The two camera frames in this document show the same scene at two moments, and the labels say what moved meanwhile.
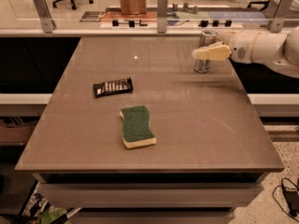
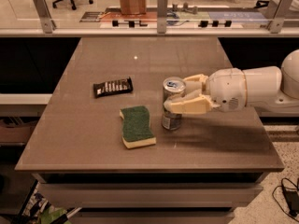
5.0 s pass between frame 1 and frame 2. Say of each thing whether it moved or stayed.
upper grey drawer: stayed
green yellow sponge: stayed
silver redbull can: moved
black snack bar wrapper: stayed
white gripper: moved
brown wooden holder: stayed
